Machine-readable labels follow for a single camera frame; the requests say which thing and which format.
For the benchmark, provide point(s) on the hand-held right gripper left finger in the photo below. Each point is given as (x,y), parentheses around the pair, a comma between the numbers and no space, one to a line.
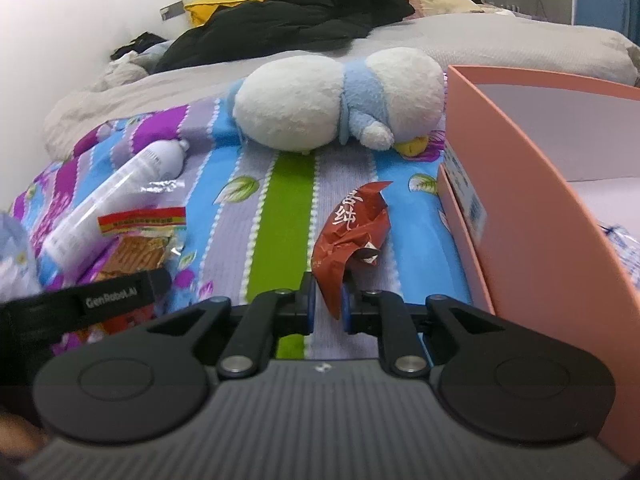
(310,307)

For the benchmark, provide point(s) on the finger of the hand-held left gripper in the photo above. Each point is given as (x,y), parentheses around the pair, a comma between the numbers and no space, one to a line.
(160,287)

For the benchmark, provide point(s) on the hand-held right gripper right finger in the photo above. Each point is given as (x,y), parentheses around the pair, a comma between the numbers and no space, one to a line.
(346,312)

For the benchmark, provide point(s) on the clear biscuit packet red label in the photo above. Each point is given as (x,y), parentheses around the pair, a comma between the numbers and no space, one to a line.
(135,255)

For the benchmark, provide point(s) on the brown-red snack packet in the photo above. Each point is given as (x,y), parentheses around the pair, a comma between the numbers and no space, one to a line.
(345,240)

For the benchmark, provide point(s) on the pink cardboard box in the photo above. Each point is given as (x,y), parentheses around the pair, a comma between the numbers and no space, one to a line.
(540,260)

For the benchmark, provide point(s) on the person's left hand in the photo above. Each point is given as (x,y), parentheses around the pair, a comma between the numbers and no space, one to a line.
(17,435)

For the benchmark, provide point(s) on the white tube bottle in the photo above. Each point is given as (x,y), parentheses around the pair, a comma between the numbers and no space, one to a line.
(100,205)

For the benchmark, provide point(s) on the white blue plush toy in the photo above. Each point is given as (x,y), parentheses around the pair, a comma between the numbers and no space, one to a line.
(290,105)

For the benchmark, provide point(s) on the small pile of clothes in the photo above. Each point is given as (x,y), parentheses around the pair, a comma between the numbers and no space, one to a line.
(125,67)

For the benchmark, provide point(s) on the white blue printed packet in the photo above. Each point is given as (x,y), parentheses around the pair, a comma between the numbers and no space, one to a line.
(620,250)

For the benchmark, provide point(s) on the yellow pillow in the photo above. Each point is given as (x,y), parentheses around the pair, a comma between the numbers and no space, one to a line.
(215,10)

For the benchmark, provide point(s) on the black clothing heap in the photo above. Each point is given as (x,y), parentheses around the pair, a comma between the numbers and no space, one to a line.
(300,15)

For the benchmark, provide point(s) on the grey duvet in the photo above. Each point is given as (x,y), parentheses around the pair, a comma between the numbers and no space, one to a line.
(500,45)

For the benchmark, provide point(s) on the beige pink pillow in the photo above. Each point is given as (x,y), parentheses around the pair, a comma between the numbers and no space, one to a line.
(440,0)

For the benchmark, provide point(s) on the blue chair back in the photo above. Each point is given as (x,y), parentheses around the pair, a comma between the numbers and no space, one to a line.
(600,10)

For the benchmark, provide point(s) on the blue curtain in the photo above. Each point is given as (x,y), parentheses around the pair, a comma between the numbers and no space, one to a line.
(634,5)

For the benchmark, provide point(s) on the grey wall tag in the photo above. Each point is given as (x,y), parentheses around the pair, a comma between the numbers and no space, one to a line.
(171,11)

